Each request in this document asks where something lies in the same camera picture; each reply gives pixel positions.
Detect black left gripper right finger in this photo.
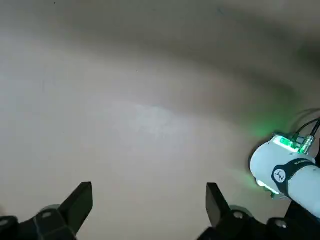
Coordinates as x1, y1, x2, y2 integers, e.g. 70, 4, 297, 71
197, 182, 308, 240

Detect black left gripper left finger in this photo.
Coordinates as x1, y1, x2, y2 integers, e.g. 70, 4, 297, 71
0, 181, 94, 240

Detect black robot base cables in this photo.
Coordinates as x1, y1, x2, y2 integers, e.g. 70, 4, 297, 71
291, 108, 320, 151

